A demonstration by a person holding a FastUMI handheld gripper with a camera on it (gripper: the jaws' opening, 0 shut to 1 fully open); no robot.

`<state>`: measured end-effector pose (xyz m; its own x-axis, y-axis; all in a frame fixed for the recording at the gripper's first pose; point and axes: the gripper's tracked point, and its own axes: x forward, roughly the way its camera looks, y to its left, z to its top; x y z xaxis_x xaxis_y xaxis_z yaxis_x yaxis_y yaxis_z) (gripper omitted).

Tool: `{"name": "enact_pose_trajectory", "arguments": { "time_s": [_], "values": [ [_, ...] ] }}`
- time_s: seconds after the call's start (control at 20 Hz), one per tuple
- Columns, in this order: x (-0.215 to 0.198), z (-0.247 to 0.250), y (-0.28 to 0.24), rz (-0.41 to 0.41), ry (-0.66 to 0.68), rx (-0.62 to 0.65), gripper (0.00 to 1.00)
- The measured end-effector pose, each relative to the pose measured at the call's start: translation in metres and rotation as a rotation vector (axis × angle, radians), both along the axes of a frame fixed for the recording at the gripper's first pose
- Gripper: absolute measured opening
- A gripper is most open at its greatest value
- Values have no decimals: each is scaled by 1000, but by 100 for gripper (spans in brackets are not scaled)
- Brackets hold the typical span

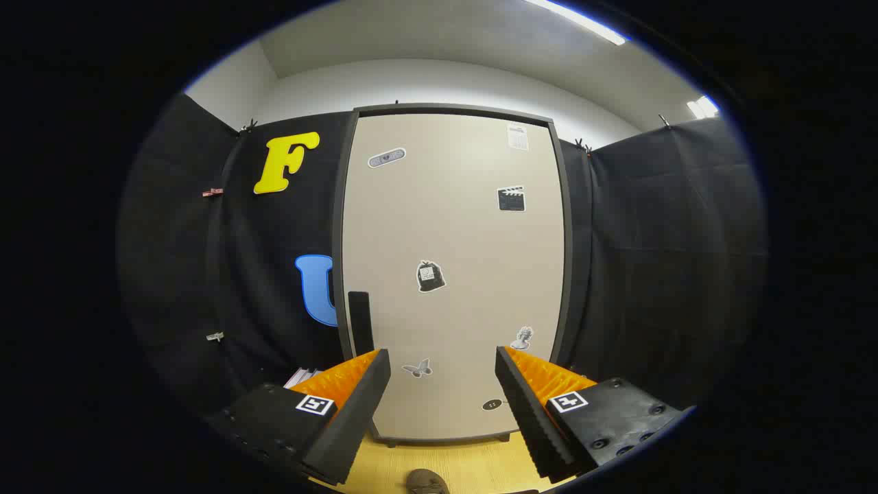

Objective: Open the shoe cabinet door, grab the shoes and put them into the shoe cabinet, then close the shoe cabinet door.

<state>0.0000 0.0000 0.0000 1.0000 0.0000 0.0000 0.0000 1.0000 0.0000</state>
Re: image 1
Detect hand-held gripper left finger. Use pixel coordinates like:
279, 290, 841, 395
206, 349, 392, 486

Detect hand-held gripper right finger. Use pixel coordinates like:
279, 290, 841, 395
495, 346, 697, 483

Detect black door handle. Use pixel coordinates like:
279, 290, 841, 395
348, 291, 375, 357

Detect brown fuzzy shoe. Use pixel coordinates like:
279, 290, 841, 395
406, 469, 450, 494

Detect grey shoe cabinet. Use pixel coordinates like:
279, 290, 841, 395
331, 103, 574, 448

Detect upright books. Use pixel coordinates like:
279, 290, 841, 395
283, 368, 323, 390

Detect black backdrop cloth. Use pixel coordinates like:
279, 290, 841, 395
117, 93, 768, 419

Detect long ceiling light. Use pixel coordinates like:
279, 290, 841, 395
525, 0, 628, 46

